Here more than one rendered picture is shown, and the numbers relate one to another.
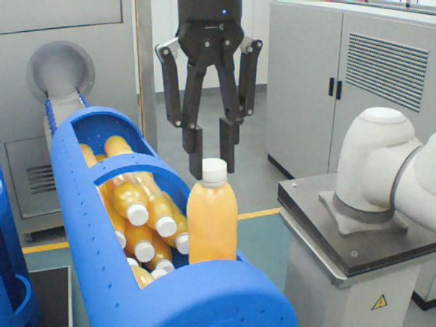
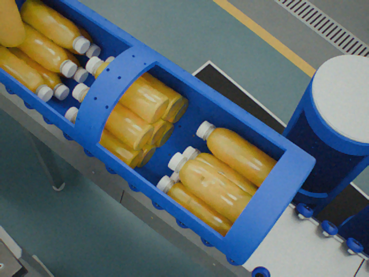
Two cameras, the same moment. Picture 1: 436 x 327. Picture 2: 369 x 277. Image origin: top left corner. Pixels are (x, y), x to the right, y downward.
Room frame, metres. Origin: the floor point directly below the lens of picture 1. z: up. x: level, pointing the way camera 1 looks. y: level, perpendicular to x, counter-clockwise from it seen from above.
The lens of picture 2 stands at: (1.31, -0.01, 2.07)
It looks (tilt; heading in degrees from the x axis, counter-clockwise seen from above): 63 degrees down; 145
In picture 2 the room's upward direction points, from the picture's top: 8 degrees clockwise
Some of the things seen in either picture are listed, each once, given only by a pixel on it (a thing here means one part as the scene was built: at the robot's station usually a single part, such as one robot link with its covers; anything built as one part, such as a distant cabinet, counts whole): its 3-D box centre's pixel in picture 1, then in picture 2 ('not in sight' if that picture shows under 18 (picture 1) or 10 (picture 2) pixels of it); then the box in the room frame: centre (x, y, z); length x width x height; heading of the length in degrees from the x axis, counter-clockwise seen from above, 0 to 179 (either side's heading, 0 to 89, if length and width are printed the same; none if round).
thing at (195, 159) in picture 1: (195, 151); not in sight; (0.49, 0.03, 1.37); 0.03 x 0.01 x 0.07; 25
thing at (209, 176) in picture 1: (212, 170); not in sight; (0.50, 0.01, 1.34); 0.04 x 0.04 x 0.02
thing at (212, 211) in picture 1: (212, 233); (2, 10); (0.50, 0.01, 1.24); 0.07 x 0.07 x 0.19
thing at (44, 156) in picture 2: not in sight; (45, 157); (0.42, -0.05, 0.31); 0.06 x 0.06 x 0.63; 25
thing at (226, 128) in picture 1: (226, 145); not in sight; (0.51, -0.01, 1.37); 0.03 x 0.01 x 0.07; 25
